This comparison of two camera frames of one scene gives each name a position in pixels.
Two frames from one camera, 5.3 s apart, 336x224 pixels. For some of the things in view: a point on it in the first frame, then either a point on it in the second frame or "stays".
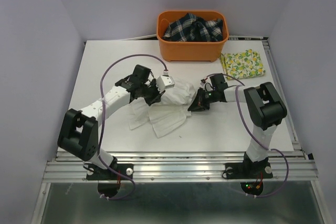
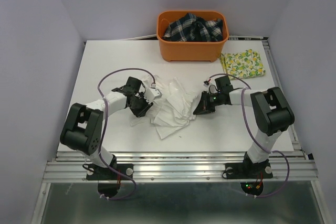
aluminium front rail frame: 186,167 stays
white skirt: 167,114 stays
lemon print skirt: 242,65 stays
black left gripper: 157,95 to 141,112
